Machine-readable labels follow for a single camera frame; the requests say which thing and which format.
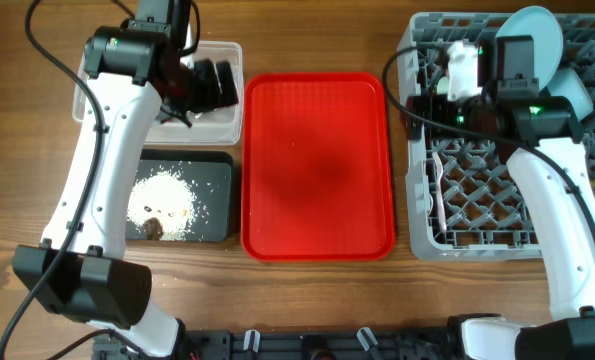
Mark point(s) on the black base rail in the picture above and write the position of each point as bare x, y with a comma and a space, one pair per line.
407, 344

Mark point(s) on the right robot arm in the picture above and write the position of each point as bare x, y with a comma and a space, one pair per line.
495, 94

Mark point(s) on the white rice pile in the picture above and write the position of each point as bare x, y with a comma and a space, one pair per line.
175, 202

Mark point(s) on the red serving tray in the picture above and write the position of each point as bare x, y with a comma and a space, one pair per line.
316, 173

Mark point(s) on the black plastic tray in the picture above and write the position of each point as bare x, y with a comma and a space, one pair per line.
211, 169

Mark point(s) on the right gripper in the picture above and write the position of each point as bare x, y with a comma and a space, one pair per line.
435, 104

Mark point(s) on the white plastic fork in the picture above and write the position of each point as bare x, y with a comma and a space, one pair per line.
439, 200

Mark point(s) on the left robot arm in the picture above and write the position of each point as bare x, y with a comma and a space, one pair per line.
129, 75

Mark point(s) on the light blue bowl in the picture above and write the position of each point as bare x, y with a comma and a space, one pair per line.
568, 84

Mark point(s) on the clear plastic bin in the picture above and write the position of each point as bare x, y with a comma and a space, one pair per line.
217, 127

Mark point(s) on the grey dishwasher rack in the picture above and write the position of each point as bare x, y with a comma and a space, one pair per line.
486, 216

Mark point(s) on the brown food chunk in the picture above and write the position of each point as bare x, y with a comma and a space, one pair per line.
153, 229

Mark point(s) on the light blue plate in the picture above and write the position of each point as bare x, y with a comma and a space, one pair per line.
539, 23

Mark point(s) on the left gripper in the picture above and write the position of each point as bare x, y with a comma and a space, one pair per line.
210, 96

